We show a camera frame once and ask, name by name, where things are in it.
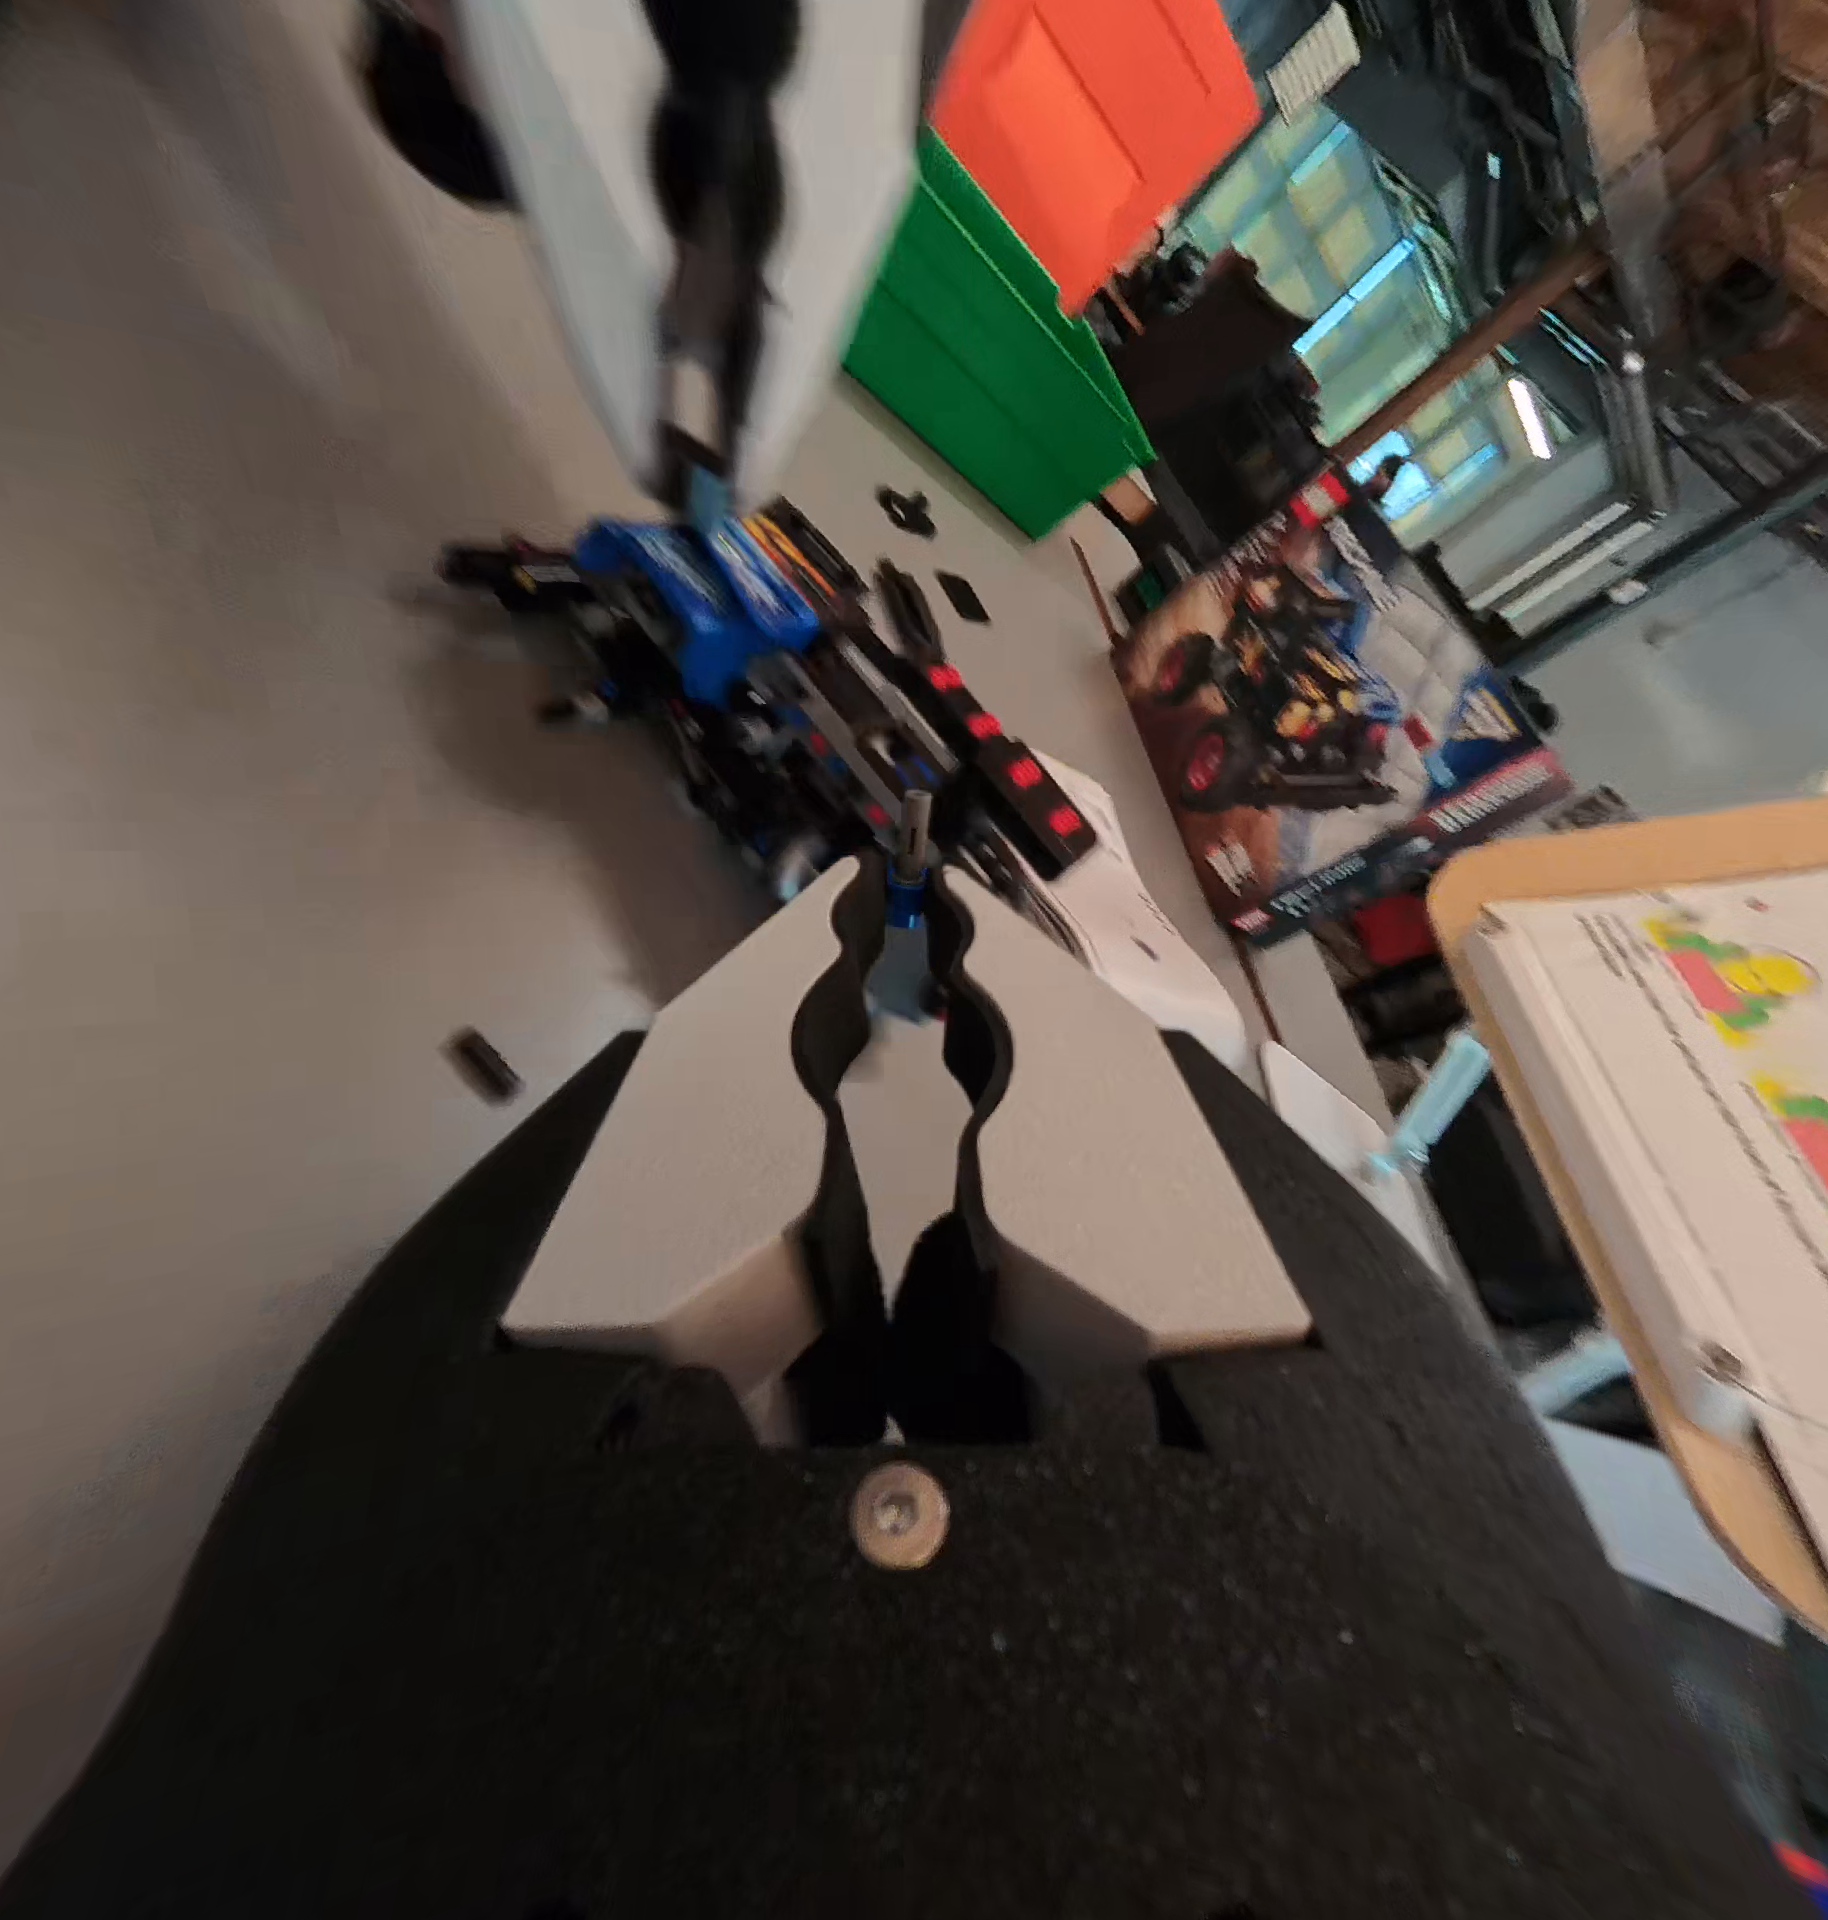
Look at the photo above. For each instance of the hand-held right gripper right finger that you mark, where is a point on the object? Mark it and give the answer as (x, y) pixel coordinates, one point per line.
(1108, 1170)

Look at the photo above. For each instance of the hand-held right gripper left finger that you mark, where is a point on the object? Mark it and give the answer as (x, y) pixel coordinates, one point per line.
(704, 1140)

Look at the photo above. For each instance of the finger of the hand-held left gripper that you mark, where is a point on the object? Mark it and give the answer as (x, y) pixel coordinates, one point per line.
(847, 225)
(585, 194)

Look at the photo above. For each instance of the black pin with blue connector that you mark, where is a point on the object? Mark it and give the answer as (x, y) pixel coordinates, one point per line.
(910, 888)

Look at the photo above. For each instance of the lego truck model with flames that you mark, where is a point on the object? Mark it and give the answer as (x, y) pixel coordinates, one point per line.
(704, 639)

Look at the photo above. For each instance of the small black lego piece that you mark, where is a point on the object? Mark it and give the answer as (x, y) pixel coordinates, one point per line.
(483, 1065)
(962, 596)
(907, 511)

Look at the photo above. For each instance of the lego set cardboard box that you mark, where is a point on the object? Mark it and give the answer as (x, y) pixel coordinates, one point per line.
(1304, 704)

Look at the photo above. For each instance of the green plastic bin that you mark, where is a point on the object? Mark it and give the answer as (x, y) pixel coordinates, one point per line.
(975, 353)

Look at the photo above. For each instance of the white instruction booklet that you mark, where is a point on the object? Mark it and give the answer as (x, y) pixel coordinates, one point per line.
(1162, 968)

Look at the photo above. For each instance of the orange plastic bin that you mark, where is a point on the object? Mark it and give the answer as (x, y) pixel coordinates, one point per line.
(1095, 120)

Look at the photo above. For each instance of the large window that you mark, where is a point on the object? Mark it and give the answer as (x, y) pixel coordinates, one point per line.
(1379, 300)

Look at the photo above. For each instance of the printed instruction sheet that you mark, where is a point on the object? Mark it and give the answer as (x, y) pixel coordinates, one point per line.
(1679, 1155)

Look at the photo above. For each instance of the wooden board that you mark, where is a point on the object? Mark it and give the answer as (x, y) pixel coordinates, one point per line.
(1604, 841)

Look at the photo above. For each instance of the metal shelf rack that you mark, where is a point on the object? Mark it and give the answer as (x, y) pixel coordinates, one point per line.
(1649, 374)

